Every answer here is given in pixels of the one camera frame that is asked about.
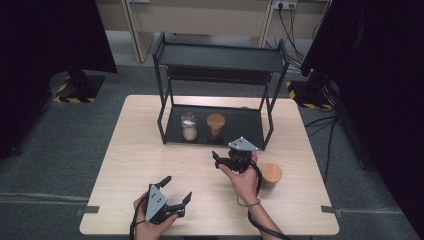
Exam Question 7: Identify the glass jar of brown bark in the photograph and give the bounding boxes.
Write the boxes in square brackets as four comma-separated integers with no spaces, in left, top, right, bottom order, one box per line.
[260,162,283,191]

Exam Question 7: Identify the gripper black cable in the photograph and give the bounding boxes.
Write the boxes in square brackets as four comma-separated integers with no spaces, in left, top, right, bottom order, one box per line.
[129,191,150,240]
[245,159,294,240]

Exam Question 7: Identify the glass-lid jar of white powder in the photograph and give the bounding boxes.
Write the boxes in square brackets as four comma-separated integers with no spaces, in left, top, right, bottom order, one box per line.
[180,111,199,142]

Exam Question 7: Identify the stand base with striped tape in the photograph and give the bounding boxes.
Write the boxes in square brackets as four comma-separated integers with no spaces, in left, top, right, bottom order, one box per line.
[285,79,335,110]
[49,69,106,104]

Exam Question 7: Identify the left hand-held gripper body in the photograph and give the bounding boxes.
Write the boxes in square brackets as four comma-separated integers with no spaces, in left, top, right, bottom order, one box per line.
[145,184,186,225]

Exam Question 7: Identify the person's left hand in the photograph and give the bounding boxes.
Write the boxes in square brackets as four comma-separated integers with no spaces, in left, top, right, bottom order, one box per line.
[132,192,180,240]

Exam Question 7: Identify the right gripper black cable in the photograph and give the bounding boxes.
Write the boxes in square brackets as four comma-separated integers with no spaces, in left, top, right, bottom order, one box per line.
[245,159,294,240]

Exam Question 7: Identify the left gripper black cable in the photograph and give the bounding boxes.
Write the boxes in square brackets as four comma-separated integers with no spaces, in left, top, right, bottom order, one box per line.
[129,191,150,240]

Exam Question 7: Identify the black power cables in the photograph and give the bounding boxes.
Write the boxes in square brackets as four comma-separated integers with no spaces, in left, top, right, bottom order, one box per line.
[264,4,331,73]

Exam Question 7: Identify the black curtain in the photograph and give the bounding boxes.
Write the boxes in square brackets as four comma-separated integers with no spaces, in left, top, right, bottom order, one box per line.
[0,0,118,158]
[299,0,424,232]

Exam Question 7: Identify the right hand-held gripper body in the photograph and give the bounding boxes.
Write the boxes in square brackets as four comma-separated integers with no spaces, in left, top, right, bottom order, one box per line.
[227,136,260,174]

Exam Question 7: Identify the black floor cables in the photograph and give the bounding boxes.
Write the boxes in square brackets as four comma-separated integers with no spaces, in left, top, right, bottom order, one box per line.
[304,114,340,184]

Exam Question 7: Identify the white wall socket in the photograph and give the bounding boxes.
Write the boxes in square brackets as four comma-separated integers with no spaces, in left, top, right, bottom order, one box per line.
[273,0,298,10]

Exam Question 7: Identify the thin wrist band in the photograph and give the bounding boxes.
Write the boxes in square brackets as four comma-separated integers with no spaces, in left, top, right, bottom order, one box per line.
[236,196,262,208]

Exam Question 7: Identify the black metal shelf rack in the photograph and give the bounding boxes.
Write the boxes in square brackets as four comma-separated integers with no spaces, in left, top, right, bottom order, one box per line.
[152,31,290,152]

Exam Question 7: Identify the person's right hand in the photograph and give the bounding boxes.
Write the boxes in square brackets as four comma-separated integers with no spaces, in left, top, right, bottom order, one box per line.
[217,151,263,206]

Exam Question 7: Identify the glass jar of dark spice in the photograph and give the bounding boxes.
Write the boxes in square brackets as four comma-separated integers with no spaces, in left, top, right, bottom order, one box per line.
[206,113,226,144]

